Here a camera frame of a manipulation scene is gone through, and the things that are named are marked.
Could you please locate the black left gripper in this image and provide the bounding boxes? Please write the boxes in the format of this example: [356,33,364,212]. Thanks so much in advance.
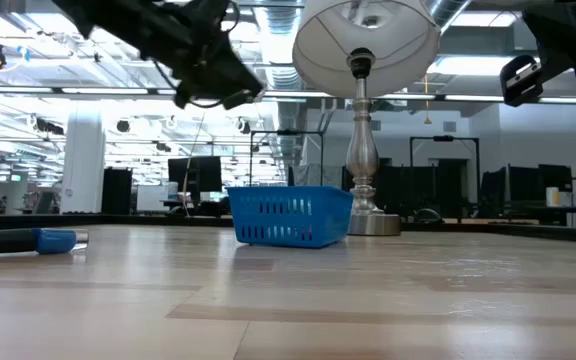
[150,0,265,109]

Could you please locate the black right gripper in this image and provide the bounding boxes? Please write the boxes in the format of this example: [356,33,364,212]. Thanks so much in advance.
[521,7,576,92]

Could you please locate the blue nail polish bottle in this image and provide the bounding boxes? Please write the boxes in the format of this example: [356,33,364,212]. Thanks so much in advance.
[0,227,90,256]

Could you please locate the black computer monitor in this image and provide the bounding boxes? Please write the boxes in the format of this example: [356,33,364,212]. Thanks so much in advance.
[167,155,223,194]

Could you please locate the silver table lamp white shade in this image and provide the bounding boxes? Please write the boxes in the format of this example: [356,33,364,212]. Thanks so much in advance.
[291,0,442,237]

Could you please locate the black desk monitors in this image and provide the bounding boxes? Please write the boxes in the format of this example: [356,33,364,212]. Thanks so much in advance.
[482,163,574,207]

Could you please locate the blue plastic basket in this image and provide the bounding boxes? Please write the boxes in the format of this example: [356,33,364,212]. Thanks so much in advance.
[226,185,355,250]

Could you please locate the black cabinet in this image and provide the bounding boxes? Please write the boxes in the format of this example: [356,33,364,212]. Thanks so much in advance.
[100,166,134,215]

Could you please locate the white building column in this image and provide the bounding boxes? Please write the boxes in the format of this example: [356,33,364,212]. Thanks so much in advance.
[60,99,107,215]

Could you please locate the grey dome object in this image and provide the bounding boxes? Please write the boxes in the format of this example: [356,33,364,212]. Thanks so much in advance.
[412,208,445,224]

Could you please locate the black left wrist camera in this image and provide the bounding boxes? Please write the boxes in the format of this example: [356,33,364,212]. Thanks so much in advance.
[221,88,258,111]

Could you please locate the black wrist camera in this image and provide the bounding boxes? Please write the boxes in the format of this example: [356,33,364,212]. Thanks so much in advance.
[499,53,545,108]
[221,88,258,111]

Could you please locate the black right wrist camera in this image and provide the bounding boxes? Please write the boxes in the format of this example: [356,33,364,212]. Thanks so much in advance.
[499,53,545,108]

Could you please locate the silver ventilation duct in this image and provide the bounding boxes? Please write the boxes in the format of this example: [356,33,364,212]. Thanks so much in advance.
[253,0,305,91]

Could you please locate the yellow hanging cord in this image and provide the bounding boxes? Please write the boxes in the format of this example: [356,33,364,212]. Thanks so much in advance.
[422,74,433,126]

